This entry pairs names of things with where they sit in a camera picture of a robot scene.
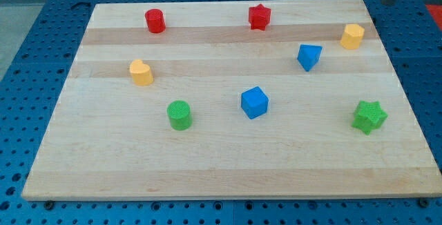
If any yellow hexagon block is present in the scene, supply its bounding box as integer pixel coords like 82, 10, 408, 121
340, 23, 365, 50

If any blue cube block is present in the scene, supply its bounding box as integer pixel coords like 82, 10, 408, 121
240, 86, 269, 119

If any green cylinder block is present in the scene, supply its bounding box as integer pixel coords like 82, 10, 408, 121
166, 100, 193, 130

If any wooden board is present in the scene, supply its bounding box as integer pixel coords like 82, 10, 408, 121
22, 0, 441, 201

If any yellow heart block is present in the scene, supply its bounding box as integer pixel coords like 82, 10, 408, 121
129, 59, 154, 86

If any red star block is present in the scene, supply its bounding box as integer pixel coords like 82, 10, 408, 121
248, 3, 271, 30

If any blue triangle block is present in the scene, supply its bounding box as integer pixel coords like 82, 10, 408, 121
297, 44, 323, 72

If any red cylinder block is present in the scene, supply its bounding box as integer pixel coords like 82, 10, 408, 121
144, 8, 166, 33

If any green star block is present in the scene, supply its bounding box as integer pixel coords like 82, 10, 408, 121
352, 101, 388, 135

